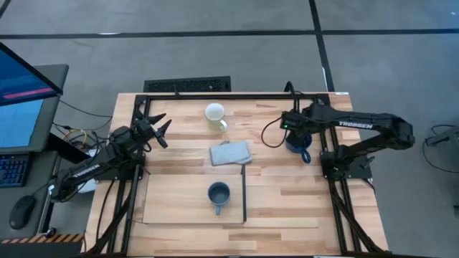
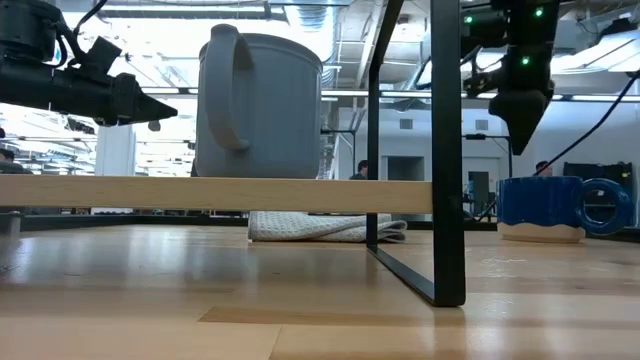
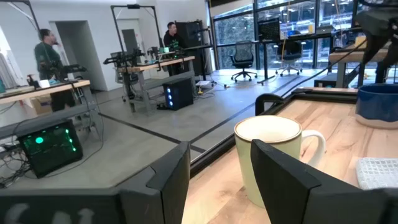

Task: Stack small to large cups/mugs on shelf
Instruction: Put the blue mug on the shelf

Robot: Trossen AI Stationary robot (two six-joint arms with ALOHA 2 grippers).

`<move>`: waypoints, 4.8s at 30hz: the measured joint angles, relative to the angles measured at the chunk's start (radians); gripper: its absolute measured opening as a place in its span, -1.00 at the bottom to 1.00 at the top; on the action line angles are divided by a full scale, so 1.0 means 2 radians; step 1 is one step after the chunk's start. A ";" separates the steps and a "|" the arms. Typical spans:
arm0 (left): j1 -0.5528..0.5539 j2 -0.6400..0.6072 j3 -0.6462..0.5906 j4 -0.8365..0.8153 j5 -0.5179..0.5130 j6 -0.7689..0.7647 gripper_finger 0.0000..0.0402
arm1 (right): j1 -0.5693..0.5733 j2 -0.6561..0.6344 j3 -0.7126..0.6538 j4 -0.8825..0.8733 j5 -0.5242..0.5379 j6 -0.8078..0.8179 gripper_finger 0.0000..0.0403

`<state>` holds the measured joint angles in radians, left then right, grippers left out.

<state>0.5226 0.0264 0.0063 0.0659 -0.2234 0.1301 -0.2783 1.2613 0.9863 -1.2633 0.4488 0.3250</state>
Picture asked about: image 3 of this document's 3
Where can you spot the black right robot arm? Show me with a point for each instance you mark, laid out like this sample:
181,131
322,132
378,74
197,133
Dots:
376,21

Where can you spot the computer tower green lights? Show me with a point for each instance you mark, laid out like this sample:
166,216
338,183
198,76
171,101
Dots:
49,149

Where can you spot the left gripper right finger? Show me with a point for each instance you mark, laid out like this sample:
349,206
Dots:
289,193

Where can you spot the computer tower blue lights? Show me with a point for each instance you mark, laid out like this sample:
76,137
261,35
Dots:
182,93

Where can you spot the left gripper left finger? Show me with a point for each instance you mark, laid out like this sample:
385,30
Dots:
168,193

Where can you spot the cream ceramic mug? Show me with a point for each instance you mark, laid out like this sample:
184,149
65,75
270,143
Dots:
267,130

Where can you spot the black background robot arm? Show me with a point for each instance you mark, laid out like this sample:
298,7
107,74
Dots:
124,57
66,68

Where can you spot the cardboard box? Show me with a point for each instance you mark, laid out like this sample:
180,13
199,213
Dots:
42,105

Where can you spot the black office chair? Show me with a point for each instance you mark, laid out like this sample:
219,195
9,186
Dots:
290,51
243,53

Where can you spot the black curved table bracket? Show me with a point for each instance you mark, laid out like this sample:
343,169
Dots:
259,104

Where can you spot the tall black cabinet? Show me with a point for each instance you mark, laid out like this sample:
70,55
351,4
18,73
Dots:
189,31

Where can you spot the black metal rig frame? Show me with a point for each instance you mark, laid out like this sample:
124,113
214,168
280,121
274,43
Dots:
133,6

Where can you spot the wooden top workbench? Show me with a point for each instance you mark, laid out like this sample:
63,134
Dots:
155,65
345,56
62,85

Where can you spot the person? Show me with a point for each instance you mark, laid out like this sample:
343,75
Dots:
46,56
172,40

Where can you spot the blue cup beige base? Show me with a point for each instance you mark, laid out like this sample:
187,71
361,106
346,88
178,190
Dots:
376,105

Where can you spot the black standing desk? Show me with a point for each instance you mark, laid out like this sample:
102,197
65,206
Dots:
311,35

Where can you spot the black perforated panel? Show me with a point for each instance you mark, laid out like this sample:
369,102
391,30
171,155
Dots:
269,29

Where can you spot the white waffle cloth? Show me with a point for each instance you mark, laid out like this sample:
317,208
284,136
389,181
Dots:
377,172

